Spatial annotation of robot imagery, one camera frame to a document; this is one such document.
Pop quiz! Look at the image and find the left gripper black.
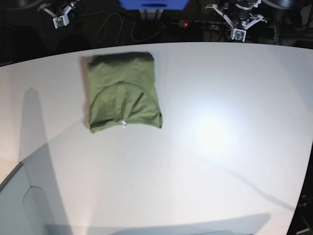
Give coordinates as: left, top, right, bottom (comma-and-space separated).
229, 0, 255, 21

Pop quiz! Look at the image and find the green T-shirt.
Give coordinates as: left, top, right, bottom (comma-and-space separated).
87, 52, 163, 133

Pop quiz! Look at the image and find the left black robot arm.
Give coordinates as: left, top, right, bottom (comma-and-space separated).
226, 0, 313, 25

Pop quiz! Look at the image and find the blue box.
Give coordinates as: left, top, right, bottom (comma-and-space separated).
119, 0, 188, 10

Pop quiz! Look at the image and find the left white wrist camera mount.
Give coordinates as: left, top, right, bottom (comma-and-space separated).
205, 0, 268, 42

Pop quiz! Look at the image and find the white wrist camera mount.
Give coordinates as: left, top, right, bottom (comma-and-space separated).
205, 0, 268, 42
37, 0, 79, 29

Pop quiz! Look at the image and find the white power strip red switch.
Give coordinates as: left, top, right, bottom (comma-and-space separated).
172, 20, 230, 30

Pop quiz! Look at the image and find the black looped floor cable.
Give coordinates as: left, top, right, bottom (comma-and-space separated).
95, 11, 169, 45

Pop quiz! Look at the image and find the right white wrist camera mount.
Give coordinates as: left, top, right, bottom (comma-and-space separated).
37, 0, 79, 29

